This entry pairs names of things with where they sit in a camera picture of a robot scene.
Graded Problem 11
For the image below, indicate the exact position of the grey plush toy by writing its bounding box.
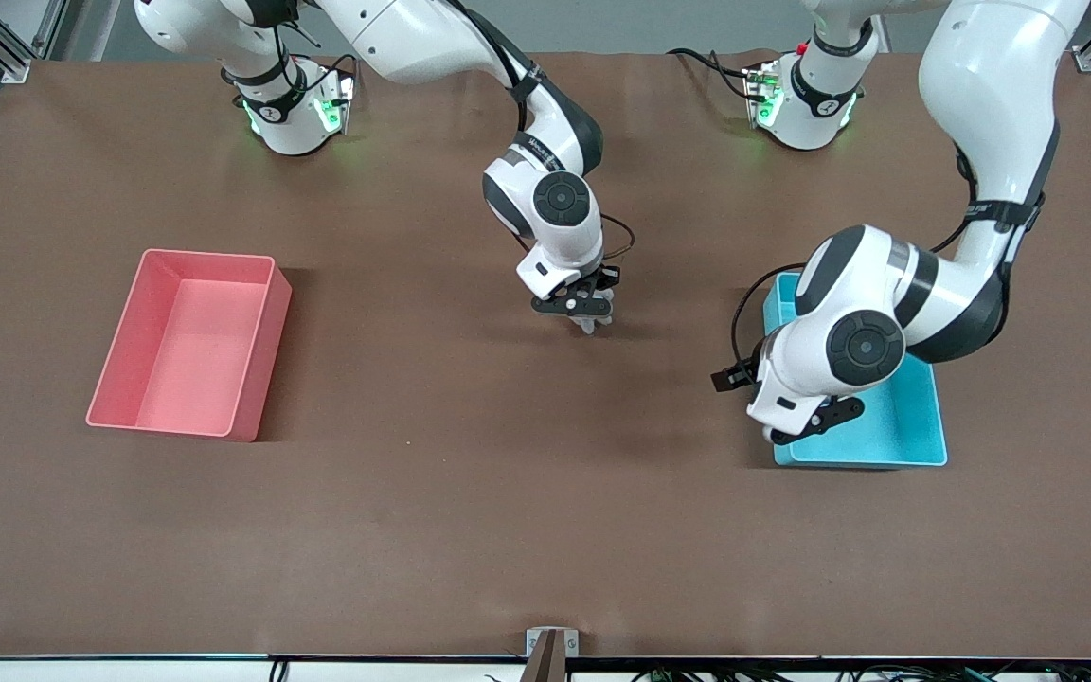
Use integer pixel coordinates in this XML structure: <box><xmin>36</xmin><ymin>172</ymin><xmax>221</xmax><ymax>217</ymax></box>
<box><xmin>572</xmin><ymin>287</ymin><xmax>617</xmax><ymax>336</ymax></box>

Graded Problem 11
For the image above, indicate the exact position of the blue plastic box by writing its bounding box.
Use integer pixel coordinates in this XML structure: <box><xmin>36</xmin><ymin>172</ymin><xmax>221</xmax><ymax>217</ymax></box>
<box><xmin>761</xmin><ymin>272</ymin><xmax>949</xmax><ymax>470</ymax></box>

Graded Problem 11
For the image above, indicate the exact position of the pink plastic box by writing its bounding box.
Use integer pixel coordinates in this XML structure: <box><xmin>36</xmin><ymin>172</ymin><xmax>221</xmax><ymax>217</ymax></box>
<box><xmin>85</xmin><ymin>249</ymin><xmax>293</xmax><ymax>444</ymax></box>

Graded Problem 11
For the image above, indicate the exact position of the black table edge trim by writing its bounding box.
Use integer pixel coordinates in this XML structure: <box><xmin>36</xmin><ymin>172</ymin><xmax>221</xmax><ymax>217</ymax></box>
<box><xmin>0</xmin><ymin>651</ymin><xmax>1091</xmax><ymax>665</ymax></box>

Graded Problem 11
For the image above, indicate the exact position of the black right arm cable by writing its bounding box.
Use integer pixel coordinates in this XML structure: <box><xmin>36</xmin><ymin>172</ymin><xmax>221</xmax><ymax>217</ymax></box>
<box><xmin>599</xmin><ymin>212</ymin><xmax>637</xmax><ymax>276</ymax></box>

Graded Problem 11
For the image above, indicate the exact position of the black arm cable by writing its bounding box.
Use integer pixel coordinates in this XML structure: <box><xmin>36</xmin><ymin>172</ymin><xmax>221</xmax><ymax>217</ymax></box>
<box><xmin>599</xmin><ymin>212</ymin><xmax>637</xmax><ymax>276</ymax></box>
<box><xmin>729</xmin><ymin>262</ymin><xmax>808</xmax><ymax>373</ymax></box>

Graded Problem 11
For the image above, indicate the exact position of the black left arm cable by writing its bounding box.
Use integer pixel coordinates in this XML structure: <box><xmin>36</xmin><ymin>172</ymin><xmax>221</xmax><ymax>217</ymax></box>
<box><xmin>729</xmin><ymin>262</ymin><xmax>808</xmax><ymax>373</ymax></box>

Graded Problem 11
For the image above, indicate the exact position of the black base cable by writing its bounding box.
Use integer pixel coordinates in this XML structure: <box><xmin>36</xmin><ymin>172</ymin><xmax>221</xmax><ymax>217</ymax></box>
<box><xmin>304</xmin><ymin>52</ymin><xmax>361</xmax><ymax>96</ymax></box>
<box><xmin>666</xmin><ymin>46</ymin><xmax>757</xmax><ymax>101</ymax></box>

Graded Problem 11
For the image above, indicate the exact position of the metal clamp bracket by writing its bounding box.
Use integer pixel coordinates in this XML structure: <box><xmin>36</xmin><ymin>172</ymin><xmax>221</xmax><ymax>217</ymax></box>
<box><xmin>525</xmin><ymin>626</ymin><xmax>581</xmax><ymax>682</ymax></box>

